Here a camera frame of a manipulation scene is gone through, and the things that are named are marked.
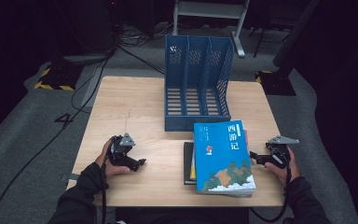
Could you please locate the dark slanted pole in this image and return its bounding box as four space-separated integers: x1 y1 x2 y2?
272 0 321 68

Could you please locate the looped black floor cable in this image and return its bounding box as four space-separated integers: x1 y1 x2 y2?
70 57 111 115

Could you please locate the blue plastic file rack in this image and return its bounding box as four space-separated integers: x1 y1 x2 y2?
163 34 235 133

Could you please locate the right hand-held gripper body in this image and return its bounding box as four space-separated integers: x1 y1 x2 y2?
262 134 300 170

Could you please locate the grey flat stand base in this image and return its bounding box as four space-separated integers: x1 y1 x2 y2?
62 53 113 64

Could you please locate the black yellow striped stand base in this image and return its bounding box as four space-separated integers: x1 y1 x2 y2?
255 69 296 97
33 63 85 91

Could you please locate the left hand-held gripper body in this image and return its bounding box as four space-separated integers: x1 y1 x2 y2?
107 133 140 167

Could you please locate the person's right hand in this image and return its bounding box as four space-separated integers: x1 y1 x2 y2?
264 147 302 188

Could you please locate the tangle of black cables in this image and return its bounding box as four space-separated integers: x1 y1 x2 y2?
117 21 175 48

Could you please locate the black equipment case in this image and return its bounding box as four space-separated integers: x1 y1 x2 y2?
83 0 119 53

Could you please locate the blue landscape cover book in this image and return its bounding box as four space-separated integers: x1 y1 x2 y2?
193 119 256 198

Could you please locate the person's left hand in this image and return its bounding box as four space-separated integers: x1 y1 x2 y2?
94 138 131 180

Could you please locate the thin black stand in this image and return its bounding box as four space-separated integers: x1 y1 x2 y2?
253 18 293 59

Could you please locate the long black floor cable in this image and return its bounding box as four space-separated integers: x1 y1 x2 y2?
0 105 87 224

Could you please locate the black hardcover book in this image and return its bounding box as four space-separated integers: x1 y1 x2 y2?
183 141 198 187

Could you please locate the hand-held gripper cable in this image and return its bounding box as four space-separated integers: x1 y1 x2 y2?
249 167 293 224
99 161 110 224

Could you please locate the left hand-held gripper cable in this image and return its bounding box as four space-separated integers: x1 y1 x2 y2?
99 161 110 224

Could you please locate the grey metal floor bar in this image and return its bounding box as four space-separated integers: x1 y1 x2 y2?
80 63 107 108

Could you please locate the small grey tag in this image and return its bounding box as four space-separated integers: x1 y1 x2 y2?
60 173 80 183

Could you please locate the right hand-held gripper cable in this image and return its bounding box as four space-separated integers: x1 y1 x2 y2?
249 167 293 224

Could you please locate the grey metal stand frame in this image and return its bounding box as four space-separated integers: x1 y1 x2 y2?
172 0 251 59

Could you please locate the straight black floor cable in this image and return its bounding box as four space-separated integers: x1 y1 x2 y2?
117 45 166 77

